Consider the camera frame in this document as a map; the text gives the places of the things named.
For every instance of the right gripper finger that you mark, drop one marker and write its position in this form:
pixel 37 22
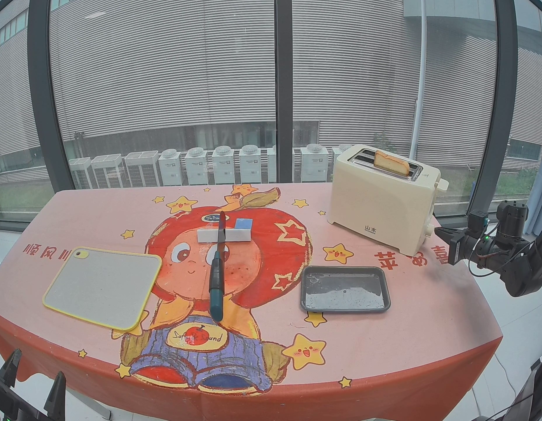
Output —
pixel 450 233

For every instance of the slice of bread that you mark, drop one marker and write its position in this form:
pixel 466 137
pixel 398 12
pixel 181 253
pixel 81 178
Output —
pixel 389 163

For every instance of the white knife rest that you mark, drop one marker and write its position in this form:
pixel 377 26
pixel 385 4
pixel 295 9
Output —
pixel 205 235

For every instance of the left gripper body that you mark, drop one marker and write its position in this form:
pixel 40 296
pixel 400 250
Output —
pixel 8 404

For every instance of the cream toaster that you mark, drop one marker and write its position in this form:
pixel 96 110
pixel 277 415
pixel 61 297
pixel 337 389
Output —
pixel 376 200

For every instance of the small blue block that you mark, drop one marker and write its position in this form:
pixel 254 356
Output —
pixel 244 223

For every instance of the blue curtain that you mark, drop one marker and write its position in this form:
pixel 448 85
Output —
pixel 539 200

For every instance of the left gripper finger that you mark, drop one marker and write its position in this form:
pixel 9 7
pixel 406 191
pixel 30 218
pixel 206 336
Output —
pixel 55 397
pixel 11 369

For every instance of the dark grey tray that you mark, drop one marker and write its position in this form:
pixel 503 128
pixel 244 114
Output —
pixel 341 290

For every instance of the window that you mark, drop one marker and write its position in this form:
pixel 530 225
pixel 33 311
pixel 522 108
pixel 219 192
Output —
pixel 165 81

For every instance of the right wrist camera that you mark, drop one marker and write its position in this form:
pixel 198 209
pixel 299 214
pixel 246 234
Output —
pixel 477 222

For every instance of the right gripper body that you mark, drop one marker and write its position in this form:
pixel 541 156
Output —
pixel 472 250

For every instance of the cutting board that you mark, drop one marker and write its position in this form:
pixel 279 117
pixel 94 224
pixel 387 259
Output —
pixel 100 287

